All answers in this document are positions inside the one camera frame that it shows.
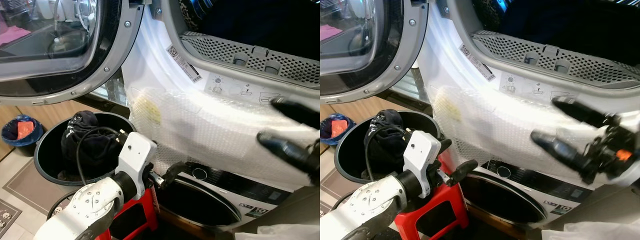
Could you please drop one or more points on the round grey dryer door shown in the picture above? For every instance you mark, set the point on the round grey dryer door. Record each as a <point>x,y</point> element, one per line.
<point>120,50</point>
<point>410,50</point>

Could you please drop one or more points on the yellow sticker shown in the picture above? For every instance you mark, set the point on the yellow sticker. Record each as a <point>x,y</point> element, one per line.
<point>451,110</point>
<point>148,111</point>

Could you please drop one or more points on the grey perforated lint filter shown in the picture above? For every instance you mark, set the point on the grey perforated lint filter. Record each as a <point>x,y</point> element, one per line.
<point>215,50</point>
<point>505,50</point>

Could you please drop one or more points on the white tumble dryer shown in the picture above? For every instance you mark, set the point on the white tumble dryer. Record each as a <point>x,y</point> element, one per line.
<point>150,65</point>
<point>440,65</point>

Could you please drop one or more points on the patterned grey floor mat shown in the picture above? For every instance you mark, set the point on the patterned grey floor mat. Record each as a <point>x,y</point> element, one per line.
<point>7,217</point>

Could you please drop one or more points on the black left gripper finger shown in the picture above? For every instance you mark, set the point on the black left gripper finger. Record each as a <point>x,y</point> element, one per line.
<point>446,145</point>
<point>175,172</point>
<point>464,170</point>

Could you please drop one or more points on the dark navy garment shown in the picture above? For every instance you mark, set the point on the dark navy garment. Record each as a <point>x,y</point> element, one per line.
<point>92,147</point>
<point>387,147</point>

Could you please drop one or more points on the small blue basket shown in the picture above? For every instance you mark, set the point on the small blue basket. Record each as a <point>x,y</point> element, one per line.
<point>326,132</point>
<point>10,135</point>

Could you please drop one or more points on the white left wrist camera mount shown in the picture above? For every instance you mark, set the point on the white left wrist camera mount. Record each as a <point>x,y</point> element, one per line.
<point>420,155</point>
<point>135,155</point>

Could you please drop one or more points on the black round laundry basket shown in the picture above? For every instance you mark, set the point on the black round laundry basket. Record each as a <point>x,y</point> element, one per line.
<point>47,155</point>
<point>347,155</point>

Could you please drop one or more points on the white barcode label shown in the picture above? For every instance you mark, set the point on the white barcode label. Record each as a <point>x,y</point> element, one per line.
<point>183,63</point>
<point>476,62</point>

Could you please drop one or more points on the metal dryer drum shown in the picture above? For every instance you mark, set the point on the metal dryer drum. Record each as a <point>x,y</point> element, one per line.
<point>187,15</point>
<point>482,12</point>

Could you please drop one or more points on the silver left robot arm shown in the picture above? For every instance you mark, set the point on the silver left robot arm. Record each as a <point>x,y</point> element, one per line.
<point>85,205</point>
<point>365,205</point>

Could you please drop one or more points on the dark round washing machine door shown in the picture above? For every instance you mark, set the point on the dark round washing machine door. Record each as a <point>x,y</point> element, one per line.
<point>500,200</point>
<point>200,205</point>

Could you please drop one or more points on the grey icon instruction label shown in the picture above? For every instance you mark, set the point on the grey icon instruction label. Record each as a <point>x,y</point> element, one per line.
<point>235,90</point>
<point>530,87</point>

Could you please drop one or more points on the white crumpled cloth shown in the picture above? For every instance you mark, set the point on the white crumpled cloth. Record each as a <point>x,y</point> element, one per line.
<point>285,233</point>
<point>595,231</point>

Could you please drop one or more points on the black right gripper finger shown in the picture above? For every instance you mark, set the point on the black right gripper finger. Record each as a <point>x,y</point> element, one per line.
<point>285,147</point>
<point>582,112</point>
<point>300,112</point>
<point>562,149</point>

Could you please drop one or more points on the orange cloth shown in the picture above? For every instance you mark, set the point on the orange cloth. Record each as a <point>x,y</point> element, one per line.
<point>339,128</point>
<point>25,130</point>

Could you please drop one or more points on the clear bubble wrap sheet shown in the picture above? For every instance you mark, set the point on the clear bubble wrap sheet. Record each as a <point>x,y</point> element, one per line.
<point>490,120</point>
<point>200,120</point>

